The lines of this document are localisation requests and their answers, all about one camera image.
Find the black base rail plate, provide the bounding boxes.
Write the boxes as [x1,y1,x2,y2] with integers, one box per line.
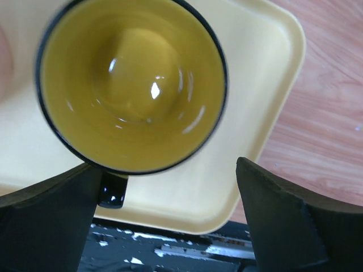
[78,219,258,271]

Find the yellow plastic tray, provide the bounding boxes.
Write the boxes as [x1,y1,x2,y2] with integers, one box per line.
[1,1,306,235]

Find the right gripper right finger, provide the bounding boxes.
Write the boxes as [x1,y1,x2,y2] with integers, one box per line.
[236,158,362,271]

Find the yellow glass mug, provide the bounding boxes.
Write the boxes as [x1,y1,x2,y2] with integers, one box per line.
[35,1,229,209]

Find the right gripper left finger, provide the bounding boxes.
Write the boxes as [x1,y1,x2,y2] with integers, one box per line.
[1,164,102,271]

